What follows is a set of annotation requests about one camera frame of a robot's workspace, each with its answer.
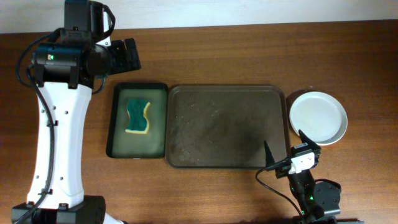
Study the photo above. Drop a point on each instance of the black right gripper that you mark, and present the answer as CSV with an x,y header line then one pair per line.
x,y
314,147

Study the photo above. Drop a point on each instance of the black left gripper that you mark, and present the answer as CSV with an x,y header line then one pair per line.
x,y
125,63

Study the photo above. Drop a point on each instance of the light grey plate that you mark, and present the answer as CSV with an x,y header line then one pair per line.
x,y
320,116

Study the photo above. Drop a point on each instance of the green and yellow sponge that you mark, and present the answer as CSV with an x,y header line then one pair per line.
x,y
138,120

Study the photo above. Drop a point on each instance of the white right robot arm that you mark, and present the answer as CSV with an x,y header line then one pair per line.
x,y
318,199

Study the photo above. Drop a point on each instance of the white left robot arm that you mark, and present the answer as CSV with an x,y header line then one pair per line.
x,y
65,64

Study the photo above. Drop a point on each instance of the dark green small tray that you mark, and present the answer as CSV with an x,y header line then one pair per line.
x,y
146,143

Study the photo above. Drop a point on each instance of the large brown tray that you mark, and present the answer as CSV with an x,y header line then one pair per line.
x,y
225,126

